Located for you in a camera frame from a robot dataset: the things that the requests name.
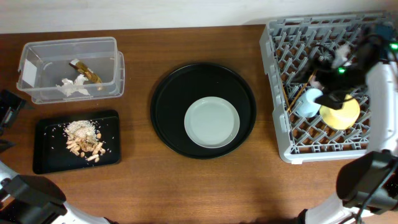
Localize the wooden chopstick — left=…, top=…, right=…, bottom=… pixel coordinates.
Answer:
left=282, top=86, right=290, bottom=111
left=288, top=70, right=317, bottom=113

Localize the yellow bowl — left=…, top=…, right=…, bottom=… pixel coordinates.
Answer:
left=319, top=95, right=361, bottom=130

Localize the light blue cup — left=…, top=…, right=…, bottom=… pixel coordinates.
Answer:
left=296, top=88, right=323, bottom=118

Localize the white tissue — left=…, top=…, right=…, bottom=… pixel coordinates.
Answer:
left=55, top=75, right=89, bottom=96

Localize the food scraps and rice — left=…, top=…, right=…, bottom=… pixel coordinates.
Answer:
left=46, top=119, right=114, bottom=164

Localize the gold foil wrapper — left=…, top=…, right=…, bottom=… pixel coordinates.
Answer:
left=69, top=59, right=104, bottom=91

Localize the grey plate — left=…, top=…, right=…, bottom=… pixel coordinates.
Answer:
left=184, top=96, right=240, bottom=149

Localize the pink cup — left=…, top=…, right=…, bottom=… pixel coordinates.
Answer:
left=309, top=75, right=323, bottom=90

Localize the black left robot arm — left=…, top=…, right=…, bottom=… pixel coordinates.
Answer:
left=1, top=110, right=121, bottom=223

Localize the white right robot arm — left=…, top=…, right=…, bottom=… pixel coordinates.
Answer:
left=293, top=22, right=397, bottom=223

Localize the grey dishwasher rack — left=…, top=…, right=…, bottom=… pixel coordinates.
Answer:
left=259, top=12, right=397, bottom=164

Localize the black rectangular tray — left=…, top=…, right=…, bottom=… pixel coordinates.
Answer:
left=32, top=110, right=121, bottom=174

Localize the clear plastic bin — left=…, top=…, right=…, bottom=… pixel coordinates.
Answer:
left=16, top=37, right=125, bottom=104

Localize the round black tray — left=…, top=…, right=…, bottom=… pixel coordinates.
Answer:
left=150, top=62, right=257, bottom=159

